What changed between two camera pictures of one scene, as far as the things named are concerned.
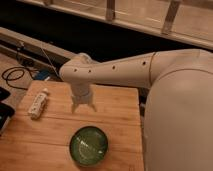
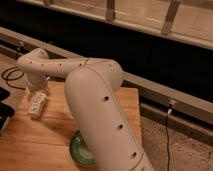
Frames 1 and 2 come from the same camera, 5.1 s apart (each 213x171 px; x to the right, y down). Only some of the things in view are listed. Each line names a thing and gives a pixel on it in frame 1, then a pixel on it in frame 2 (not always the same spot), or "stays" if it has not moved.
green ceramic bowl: (88, 146) stays
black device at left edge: (6, 111) stays
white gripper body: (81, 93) → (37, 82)
